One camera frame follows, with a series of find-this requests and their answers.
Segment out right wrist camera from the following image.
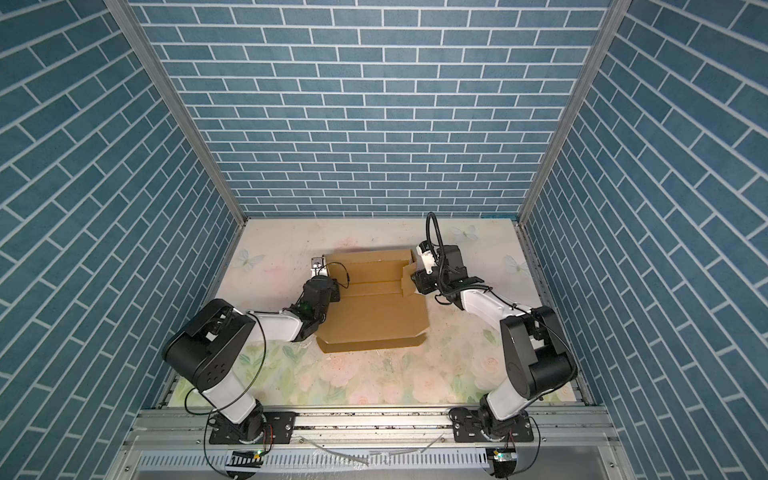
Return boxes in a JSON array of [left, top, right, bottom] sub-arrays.
[[416, 240, 436, 275]]

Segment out aluminium corner post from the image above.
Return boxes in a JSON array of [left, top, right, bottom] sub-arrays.
[[104, 0, 247, 227], [518, 0, 631, 225]]

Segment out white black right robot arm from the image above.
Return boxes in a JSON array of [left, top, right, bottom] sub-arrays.
[[411, 240, 578, 439]]

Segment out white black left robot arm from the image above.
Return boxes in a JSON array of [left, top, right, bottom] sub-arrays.
[[162, 275, 341, 442]]

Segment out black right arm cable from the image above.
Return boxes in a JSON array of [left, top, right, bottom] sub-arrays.
[[425, 211, 577, 397]]

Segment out brown cardboard paper box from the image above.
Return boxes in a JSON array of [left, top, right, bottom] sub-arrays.
[[315, 249, 429, 353]]

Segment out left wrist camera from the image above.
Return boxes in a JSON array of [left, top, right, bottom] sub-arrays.
[[310, 256, 328, 277]]

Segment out aluminium left corner post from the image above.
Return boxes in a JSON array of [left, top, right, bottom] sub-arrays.
[[104, 0, 247, 227]]

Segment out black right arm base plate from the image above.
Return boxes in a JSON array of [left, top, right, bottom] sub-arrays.
[[448, 407, 534, 443]]

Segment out aluminium right corner post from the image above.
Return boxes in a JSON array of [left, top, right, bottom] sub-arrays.
[[518, 0, 631, 225]]

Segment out aluminium front rail frame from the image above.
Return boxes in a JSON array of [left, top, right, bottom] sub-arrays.
[[107, 404, 632, 479]]

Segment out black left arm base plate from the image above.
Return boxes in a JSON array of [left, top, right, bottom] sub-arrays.
[[207, 411, 297, 446]]

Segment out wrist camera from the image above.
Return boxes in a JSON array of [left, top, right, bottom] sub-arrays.
[[310, 256, 328, 277], [416, 240, 436, 275]]

